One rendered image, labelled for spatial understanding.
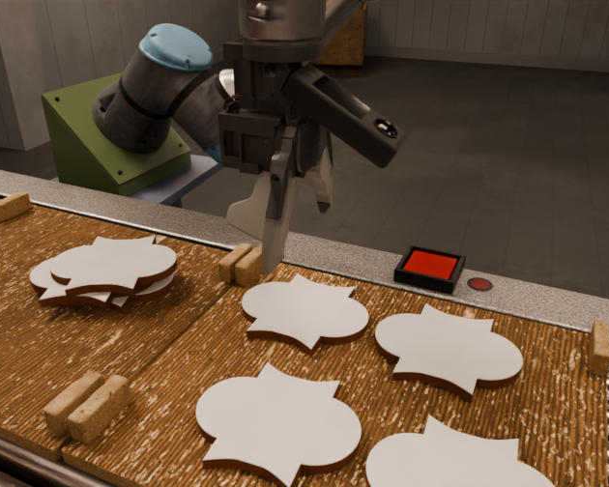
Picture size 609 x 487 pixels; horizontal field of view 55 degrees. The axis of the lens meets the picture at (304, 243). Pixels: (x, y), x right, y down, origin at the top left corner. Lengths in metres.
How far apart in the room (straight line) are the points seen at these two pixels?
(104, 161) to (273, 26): 0.69
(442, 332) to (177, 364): 0.27
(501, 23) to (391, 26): 1.21
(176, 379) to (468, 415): 0.27
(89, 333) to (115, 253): 0.12
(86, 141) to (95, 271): 0.49
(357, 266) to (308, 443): 0.34
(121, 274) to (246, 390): 0.23
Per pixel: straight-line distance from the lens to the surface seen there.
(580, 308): 0.77
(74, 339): 0.66
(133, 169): 1.16
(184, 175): 1.22
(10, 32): 4.32
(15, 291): 0.77
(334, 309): 0.64
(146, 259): 0.71
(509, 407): 0.57
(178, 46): 1.08
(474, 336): 0.62
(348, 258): 0.80
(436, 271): 0.76
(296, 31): 0.51
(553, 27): 7.09
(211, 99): 1.05
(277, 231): 0.52
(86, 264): 0.72
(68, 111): 1.19
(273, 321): 0.62
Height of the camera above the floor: 1.31
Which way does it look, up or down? 28 degrees down
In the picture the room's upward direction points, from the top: straight up
